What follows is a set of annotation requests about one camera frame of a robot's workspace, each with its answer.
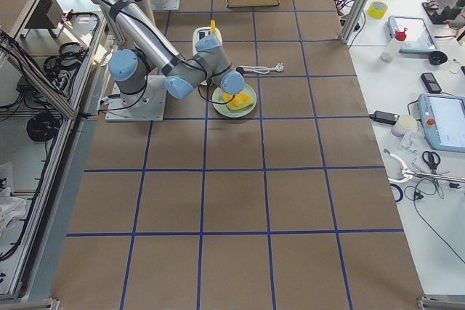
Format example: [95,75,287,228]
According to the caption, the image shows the yellow tape roll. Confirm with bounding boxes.
[367,1,388,20]

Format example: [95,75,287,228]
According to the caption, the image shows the upper teach pendant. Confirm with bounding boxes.
[387,15,439,54]

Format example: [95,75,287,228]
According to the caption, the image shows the lower teach pendant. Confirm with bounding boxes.
[418,94,464,153]

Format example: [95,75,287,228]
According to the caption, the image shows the white power cord with plug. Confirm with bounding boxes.
[235,62,286,76]

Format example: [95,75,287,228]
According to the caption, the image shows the black scissors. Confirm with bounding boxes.
[421,150,441,174]

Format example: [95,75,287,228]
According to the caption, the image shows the bread slice in toaster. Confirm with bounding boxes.
[210,20,217,35]

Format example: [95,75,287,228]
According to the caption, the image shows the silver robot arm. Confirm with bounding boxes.
[91,0,245,99]

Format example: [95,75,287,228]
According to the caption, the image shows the green plate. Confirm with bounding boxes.
[211,83,256,118]

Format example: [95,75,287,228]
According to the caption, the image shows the white toaster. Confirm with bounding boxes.
[192,26,222,54]

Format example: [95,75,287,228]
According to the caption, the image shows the triangular bread on plate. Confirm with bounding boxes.
[222,92,254,111]

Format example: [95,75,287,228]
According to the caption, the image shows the black power adapter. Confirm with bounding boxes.
[369,110,400,125]

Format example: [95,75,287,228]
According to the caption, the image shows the clear bottle red cap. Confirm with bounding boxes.
[380,28,407,62]

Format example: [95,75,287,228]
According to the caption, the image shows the teach pendant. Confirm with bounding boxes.
[418,94,464,153]
[387,15,439,54]

